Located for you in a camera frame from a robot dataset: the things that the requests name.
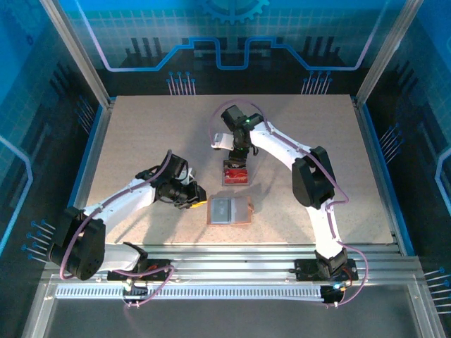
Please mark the red block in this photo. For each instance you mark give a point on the red block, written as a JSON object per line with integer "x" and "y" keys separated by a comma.
{"x": 222, "y": 181}

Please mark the brown card holder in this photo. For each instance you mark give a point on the brown card holder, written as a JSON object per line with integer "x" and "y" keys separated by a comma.
{"x": 241, "y": 211}

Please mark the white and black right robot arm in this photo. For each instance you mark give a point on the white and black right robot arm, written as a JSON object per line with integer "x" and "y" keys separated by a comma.
{"x": 278, "y": 144}

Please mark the black connector box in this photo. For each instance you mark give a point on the black connector box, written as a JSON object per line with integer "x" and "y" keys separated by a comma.
{"x": 140, "y": 291}
{"x": 331, "y": 295}

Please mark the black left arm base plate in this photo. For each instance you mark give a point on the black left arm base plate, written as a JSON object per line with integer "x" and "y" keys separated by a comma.
{"x": 162, "y": 262}

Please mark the aluminium front rail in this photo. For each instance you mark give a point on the aluminium front rail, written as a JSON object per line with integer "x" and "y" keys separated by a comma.
{"x": 229, "y": 262}

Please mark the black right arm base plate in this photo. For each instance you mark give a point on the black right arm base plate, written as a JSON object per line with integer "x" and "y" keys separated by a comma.
{"x": 306, "y": 270}

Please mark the aluminium corner post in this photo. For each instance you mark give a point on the aluminium corner post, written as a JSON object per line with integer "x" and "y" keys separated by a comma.
{"x": 79, "y": 53}
{"x": 386, "y": 53}

